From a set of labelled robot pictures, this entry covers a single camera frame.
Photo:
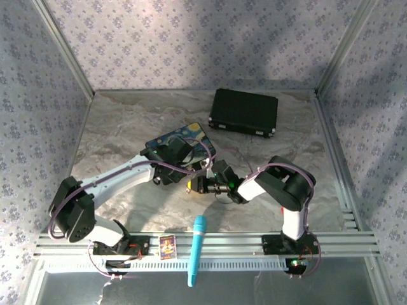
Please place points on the blue marker pen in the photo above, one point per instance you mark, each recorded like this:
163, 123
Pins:
197, 241

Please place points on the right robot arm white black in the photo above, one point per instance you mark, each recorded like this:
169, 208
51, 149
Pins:
286, 184

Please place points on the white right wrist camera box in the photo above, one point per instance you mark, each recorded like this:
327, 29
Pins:
208, 166

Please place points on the small colourful picture card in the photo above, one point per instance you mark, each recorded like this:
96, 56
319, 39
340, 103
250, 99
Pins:
167, 248

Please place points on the starry night painted box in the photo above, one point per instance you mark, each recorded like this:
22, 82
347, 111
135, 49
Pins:
190, 133

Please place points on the black hard case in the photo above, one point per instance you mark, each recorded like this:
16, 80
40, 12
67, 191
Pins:
245, 111

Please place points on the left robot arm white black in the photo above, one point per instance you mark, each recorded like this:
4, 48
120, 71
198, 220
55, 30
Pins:
79, 209

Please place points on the aluminium rail beam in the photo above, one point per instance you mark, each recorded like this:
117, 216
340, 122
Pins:
222, 244

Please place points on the small lit circuit board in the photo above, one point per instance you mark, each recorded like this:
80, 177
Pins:
296, 263

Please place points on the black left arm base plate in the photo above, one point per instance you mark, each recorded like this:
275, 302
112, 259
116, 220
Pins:
140, 246

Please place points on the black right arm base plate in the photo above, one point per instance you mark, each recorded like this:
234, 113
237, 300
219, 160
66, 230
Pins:
273, 244

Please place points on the aluminium frame post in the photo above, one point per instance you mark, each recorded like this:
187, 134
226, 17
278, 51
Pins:
63, 47
345, 44

